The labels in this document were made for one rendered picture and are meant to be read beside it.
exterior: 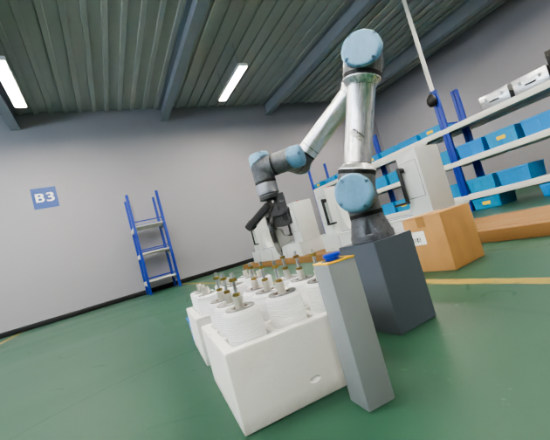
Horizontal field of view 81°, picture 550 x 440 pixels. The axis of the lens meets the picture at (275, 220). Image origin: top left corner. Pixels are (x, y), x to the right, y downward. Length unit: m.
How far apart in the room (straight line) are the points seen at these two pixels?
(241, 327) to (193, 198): 6.88
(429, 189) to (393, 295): 1.83
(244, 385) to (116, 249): 6.56
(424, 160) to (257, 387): 2.41
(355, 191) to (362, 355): 0.46
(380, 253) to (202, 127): 7.44
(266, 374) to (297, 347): 0.09
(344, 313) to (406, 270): 0.48
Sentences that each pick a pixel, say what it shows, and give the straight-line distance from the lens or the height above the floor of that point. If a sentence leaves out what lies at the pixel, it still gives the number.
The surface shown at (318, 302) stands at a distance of 0.88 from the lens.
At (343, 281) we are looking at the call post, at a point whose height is 0.27.
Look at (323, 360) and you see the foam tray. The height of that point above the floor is 0.08.
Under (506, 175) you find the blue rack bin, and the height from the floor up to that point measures 0.38.
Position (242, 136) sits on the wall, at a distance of 8.53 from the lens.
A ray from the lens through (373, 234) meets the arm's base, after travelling 1.11.
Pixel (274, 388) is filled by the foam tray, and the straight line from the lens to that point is 0.82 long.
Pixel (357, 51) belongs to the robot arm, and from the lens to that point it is 1.07.
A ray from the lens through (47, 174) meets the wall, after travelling 7.60.
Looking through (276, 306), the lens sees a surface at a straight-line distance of 0.83.
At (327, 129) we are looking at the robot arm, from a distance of 1.19.
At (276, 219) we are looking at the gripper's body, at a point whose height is 0.46.
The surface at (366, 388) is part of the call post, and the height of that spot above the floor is 0.05.
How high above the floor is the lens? 0.39
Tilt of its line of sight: 3 degrees up
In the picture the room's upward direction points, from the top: 15 degrees counter-clockwise
